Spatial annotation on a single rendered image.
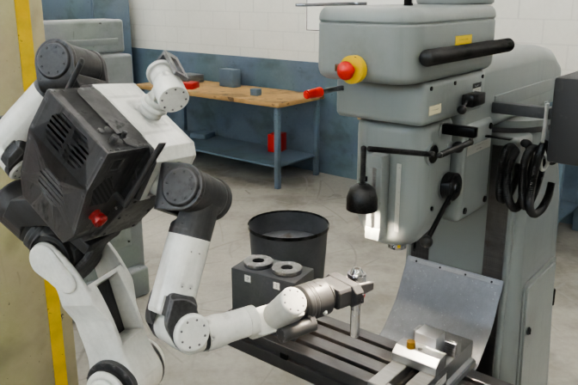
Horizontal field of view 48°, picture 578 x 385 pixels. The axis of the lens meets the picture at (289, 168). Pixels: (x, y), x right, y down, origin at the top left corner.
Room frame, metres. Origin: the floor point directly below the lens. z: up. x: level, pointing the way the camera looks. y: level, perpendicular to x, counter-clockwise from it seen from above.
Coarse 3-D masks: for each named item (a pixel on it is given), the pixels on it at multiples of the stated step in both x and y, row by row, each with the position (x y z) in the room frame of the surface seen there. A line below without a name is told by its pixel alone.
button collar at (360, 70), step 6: (342, 60) 1.40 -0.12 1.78; (348, 60) 1.39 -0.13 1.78; (354, 60) 1.38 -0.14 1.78; (360, 60) 1.38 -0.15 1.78; (354, 66) 1.38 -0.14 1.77; (360, 66) 1.37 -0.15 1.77; (354, 72) 1.38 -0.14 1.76; (360, 72) 1.37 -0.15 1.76; (354, 78) 1.38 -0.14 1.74; (360, 78) 1.38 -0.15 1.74
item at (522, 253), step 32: (512, 128) 1.85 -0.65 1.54; (544, 192) 1.91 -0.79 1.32; (448, 224) 1.88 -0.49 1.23; (480, 224) 1.82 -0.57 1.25; (512, 224) 1.77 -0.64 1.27; (544, 224) 1.93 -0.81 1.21; (416, 256) 1.94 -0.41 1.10; (448, 256) 1.88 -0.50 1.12; (480, 256) 1.82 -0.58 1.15; (512, 256) 1.77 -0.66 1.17; (544, 256) 1.95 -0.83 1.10; (512, 288) 1.77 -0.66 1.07; (544, 288) 1.93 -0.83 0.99; (512, 320) 1.77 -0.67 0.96; (544, 320) 1.95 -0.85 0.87; (512, 352) 1.77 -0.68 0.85; (544, 352) 1.97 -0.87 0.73; (544, 384) 2.00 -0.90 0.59
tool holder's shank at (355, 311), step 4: (360, 304) 1.48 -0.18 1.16; (352, 308) 1.48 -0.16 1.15; (356, 308) 1.48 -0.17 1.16; (352, 312) 1.48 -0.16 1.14; (356, 312) 1.48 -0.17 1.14; (352, 316) 1.48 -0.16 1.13; (356, 316) 1.48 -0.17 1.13; (352, 320) 1.48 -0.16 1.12; (356, 320) 1.48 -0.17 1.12; (352, 324) 1.48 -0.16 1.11; (356, 324) 1.48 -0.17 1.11; (352, 328) 1.48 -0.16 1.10; (356, 328) 1.48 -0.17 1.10; (352, 332) 1.48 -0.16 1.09; (356, 332) 1.48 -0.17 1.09; (352, 336) 1.48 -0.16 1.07; (356, 336) 1.48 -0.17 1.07
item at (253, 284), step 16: (256, 256) 1.85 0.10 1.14; (240, 272) 1.78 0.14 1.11; (256, 272) 1.76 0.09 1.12; (272, 272) 1.76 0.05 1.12; (288, 272) 1.73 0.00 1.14; (304, 272) 1.76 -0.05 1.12; (240, 288) 1.78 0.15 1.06; (256, 288) 1.75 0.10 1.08; (272, 288) 1.73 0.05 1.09; (240, 304) 1.78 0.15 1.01; (256, 304) 1.75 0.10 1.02
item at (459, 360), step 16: (448, 336) 1.53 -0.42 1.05; (448, 352) 1.50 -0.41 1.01; (464, 352) 1.54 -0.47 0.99; (384, 368) 1.44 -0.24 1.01; (400, 368) 1.44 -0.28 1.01; (448, 368) 1.47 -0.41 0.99; (464, 368) 1.53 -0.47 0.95; (368, 384) 1.39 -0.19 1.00; (384, 384) 1.37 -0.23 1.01; (400, 384) 1.39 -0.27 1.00; (416, 384) 1.37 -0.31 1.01; (432, 384) 1.40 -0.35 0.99; (448, 384) 1.46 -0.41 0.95
